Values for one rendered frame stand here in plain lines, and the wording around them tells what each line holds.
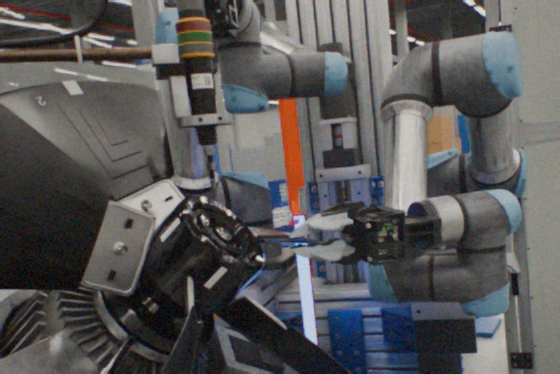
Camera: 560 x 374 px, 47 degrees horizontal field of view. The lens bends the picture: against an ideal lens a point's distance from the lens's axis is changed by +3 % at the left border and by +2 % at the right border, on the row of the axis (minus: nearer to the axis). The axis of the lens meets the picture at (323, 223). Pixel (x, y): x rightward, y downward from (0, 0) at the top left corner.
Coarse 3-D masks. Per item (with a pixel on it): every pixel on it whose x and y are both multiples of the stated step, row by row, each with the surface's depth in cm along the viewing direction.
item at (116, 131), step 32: (0, 96) 83; (64, 96) 86; (96, 96) 88; (128, 96) 90; (64, 128) 82; (96, 128) 83; (128, 128) 84; (160, 128) 86; (96, 160) 80; (128, 160) 80; (160, 160) 81; (128, 192) 77
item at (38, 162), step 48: (0, 144) 57; (48, 144) 61; (0, 192) 57; (48, 192) 60; (96, 192) 64; (0, 240) 57; (48, 240) 60; (96, 240) 64; (0, 288) 57; (48, 288) 61
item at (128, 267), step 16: (112, 208) 65; (128, 208) 67; (112, 224) 66; (144, 224) 68; (112, 240) 66; (128, 240) 67; (144, 240) 68; (96, 256) 64; (112, 256) 66; (128, 256) 67; (144, 256) 68; (96, 272) 65; (128, 272) 67; (96, 288) 65; (112, 288) 66; (128, 288) 67
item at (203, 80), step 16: (192, 64) 78; (208, 64) 79; (192, 80) 78; (208, 80) 79; (192, 96) 79; (208, 96) 79; (192, 112) 79; (208, 112) 79; (208, 128) 80; (208, 144) 80
